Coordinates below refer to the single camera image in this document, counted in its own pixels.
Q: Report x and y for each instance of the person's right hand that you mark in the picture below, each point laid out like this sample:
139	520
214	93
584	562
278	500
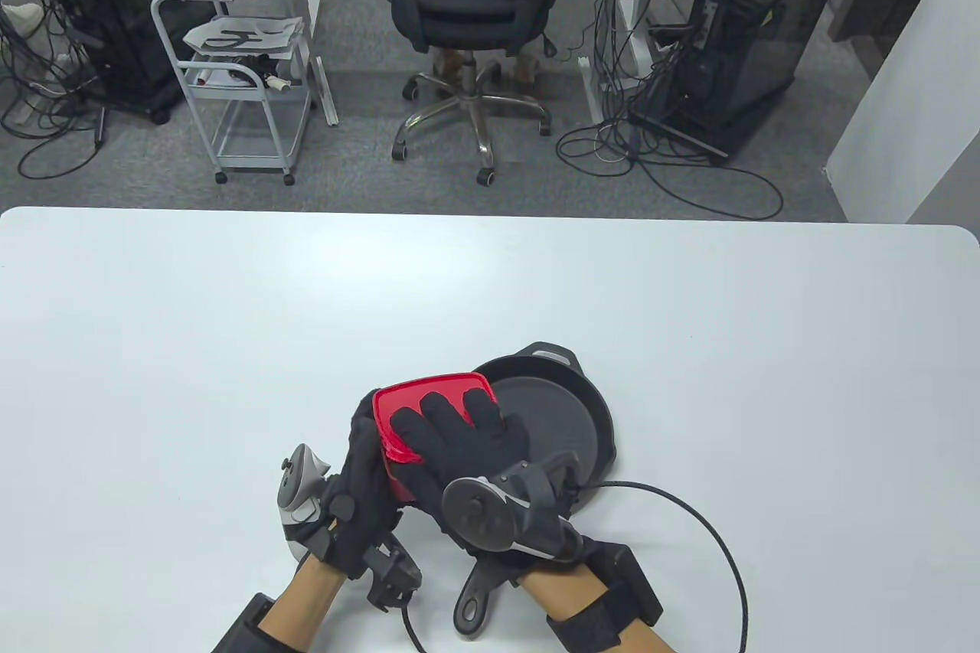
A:
459	446

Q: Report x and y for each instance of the black cast iron pan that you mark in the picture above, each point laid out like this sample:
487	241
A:
559	423

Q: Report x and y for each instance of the red plastic container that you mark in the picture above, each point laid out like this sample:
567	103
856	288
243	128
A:
398	396

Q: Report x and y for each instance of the person's right forearm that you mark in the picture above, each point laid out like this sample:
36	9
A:
563	592

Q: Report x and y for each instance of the person's left forearm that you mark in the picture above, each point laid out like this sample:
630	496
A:
302	603

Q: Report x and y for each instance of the white desk leg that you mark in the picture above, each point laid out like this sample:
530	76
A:
323	63

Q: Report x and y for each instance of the black computer tower yellow sticker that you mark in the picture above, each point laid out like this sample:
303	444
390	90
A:
115	10

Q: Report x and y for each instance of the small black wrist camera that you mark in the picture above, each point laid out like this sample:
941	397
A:
392	573

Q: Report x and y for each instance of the black box wrist camera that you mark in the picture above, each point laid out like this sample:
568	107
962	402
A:
624	576

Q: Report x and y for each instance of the person's right middle finger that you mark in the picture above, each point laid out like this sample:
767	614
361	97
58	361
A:
439	416

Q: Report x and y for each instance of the person's left fingers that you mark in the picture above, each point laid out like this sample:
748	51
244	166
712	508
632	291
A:
365	416

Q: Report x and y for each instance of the white desk frame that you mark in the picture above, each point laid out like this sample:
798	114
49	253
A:
612	33

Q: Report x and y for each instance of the white printed papers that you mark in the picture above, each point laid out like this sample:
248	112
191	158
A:
245	34

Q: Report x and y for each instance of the white grey wrist controller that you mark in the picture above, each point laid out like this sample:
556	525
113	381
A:
295	488

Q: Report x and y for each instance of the white metal rolling cart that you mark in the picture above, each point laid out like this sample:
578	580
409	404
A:
253	109

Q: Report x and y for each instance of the black computer tower glass side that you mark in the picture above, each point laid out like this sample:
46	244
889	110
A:
758	48

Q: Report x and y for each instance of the person's right little finger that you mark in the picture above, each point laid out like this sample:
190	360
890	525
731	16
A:
514	432

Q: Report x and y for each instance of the person's left hand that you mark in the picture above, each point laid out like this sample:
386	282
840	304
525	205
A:
360	500

